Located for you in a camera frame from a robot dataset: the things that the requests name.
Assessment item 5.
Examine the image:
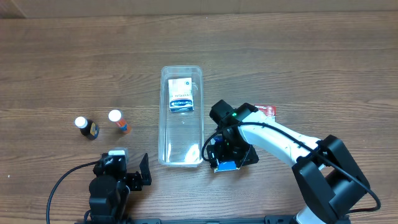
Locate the blue yellow VapoDrops box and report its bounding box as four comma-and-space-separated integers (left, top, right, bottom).
211, 136, 238, 172

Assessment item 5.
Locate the red orange small box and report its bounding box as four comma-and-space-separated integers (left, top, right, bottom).
255, 105, 276, 121

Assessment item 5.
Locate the white blue Hansaplast box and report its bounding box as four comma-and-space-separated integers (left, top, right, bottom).
168, 78, 194, 112

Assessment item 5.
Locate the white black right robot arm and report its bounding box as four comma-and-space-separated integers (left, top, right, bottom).
201, 100, 371, 223

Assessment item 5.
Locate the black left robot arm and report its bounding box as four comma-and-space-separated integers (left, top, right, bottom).
89, 150, 152, 224

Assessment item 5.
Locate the clear plastic container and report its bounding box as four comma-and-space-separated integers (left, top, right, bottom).
158, 65, 204, 167

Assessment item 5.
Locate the dark bottle white cap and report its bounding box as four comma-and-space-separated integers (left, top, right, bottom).
75, 116, 100, 140

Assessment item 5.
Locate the orange tube white cap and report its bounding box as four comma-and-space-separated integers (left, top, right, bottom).
108, 110, 131, 134

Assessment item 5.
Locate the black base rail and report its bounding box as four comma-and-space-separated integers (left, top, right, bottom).
74, 214, 351, 224

